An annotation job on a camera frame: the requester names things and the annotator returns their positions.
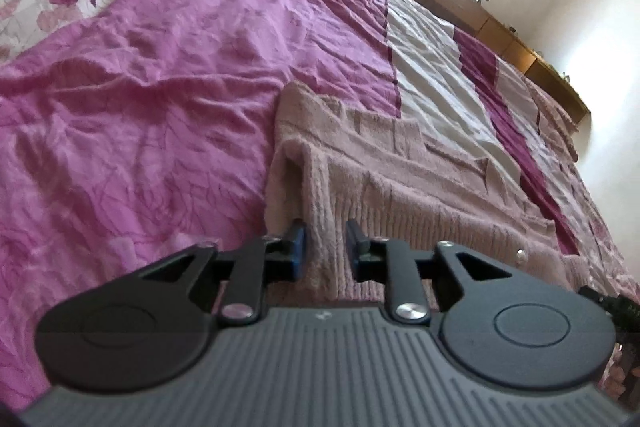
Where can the pink floral bedspread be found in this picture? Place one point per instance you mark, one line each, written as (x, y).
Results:
(150, 107)

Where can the pink textured blanket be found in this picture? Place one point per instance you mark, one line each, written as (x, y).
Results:
(555, 122)

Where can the pink knit sweater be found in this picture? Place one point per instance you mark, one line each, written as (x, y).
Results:
(410, 192)

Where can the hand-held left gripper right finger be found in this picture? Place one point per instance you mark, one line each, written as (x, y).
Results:
(354, 252)

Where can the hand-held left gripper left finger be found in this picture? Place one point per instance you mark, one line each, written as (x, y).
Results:
(299, 249)

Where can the wooden headboard shelf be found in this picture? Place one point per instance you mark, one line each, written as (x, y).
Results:
(500, 22)

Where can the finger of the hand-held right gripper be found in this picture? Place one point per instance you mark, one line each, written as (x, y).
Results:
(617, 307)

